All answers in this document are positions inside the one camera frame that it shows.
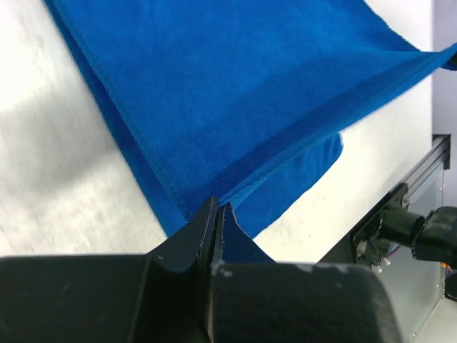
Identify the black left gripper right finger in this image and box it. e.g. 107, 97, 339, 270
210, 201, 278, 267

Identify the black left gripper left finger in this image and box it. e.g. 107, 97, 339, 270
142, 197, 217, 342

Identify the blue towels pile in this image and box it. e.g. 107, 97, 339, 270
42, 0, 457, 240

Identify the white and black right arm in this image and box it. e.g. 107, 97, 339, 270
378, 207, 456, 269

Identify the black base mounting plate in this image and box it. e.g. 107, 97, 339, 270
319, 182, 408, 267

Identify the aluminium frame rail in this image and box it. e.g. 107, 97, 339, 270
392, 132, 453, 208

